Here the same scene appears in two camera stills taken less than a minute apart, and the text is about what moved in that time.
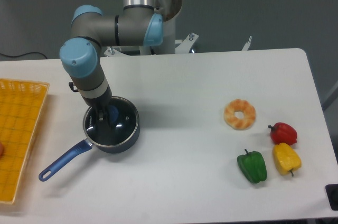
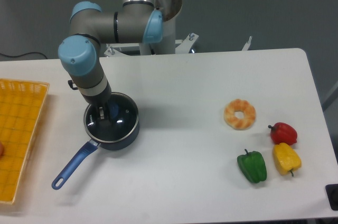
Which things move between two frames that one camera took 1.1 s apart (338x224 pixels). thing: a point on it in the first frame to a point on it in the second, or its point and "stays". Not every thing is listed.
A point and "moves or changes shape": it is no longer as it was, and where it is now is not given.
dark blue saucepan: (121, 133) moves or changes shape
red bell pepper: (282, 132) stays
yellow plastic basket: (21, 105) stays
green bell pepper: (253, 166) stays
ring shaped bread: (239, 105) stays
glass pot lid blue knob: (113, 114) moves or changes shape
